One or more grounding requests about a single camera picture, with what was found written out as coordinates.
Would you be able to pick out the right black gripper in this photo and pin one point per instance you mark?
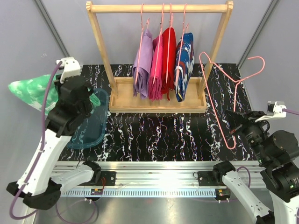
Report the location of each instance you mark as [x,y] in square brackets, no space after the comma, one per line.
[239,124]

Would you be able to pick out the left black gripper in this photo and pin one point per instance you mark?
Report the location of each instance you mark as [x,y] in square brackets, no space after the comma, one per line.
[76,102]

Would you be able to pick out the green white trousers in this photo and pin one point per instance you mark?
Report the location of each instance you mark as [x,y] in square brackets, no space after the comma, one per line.
[32,91]

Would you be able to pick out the pink wire hanger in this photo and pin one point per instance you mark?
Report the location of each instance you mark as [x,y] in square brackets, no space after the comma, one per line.
[237,83]

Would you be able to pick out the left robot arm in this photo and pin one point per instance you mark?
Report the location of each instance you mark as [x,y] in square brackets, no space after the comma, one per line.
[36,187]

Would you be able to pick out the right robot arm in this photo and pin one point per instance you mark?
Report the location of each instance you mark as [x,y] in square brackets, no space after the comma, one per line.
[275,154]

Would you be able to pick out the lilac folded trousers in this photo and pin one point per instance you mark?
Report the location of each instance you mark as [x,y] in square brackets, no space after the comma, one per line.
[142,66]

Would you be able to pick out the blue patterned folded trousers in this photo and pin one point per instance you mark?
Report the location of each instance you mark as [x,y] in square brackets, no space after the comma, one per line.
[184,65]

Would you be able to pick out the pink folded trousers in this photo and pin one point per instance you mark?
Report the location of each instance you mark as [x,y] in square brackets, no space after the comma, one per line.
[154,91]

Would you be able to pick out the pink hanger with lilac trousers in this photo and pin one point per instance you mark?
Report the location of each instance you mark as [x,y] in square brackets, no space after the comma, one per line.
[139,52]

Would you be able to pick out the red folded trousers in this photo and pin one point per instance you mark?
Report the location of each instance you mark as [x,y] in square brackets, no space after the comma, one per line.
[167,87]

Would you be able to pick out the pink hanger with blue trousers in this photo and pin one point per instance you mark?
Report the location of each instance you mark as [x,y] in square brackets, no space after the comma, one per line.
[185,28]

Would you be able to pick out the pink hanger with red trousers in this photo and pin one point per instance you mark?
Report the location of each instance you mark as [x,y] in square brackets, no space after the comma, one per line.
[170,23]

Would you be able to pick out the black marble pattern mat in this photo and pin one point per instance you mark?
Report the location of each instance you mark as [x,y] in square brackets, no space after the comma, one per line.
[174,136]

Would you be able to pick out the transparent blue plastic bin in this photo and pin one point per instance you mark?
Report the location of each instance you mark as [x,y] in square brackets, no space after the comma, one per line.
[92,130]

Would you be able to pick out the wooden clothes rack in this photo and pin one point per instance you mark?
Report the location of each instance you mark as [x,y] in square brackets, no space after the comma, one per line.
[121,99]

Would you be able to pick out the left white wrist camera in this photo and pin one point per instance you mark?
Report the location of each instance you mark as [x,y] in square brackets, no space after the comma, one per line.
[70,66]

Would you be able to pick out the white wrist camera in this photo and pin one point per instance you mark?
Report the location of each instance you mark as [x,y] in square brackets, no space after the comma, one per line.
[275,111]
[70,66]

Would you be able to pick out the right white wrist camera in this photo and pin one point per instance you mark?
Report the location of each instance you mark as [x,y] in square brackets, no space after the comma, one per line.
[275,111]

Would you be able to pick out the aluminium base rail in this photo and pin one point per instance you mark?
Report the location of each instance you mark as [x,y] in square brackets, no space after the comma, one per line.
[151,179]

